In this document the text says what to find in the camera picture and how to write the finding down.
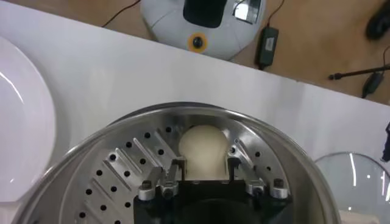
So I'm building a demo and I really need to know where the glass lid with cream handle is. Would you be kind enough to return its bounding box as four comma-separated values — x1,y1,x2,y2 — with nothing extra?
315,152,390,224

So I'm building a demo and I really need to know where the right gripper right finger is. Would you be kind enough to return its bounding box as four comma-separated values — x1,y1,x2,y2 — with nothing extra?
227,156,289,201

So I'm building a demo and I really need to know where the white steamed baozi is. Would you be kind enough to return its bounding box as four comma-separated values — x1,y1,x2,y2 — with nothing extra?
178,124,230,181

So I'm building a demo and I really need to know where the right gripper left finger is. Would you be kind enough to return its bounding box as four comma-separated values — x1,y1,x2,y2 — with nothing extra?
137,156,187,202

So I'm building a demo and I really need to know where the black rounded object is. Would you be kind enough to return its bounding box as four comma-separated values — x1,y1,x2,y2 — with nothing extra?
365,0,390,40

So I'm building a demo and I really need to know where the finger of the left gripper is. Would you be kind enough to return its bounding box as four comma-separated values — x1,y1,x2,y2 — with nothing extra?
381,121,390,163

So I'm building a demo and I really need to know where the white domed robot base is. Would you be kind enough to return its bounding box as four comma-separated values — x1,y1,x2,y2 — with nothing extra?
140,0,266,61

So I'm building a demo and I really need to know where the thin black rod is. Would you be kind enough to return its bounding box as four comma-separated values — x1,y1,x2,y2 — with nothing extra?
328,64,390,80

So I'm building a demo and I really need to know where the perforated steel steamer basket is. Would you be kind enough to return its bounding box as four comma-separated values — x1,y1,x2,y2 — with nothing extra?
0,105,366,224

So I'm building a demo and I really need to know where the small black inline adapter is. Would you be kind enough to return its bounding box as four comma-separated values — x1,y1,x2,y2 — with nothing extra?
361,72,385,99

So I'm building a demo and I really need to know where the black floor cable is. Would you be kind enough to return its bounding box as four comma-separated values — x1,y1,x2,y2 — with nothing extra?
102,0,143,28

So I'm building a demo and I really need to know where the black power adapter brick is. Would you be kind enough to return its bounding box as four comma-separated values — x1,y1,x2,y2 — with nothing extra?
255,26,280,70

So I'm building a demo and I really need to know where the large white plate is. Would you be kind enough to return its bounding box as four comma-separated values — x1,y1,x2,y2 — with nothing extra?
0,36,57,203

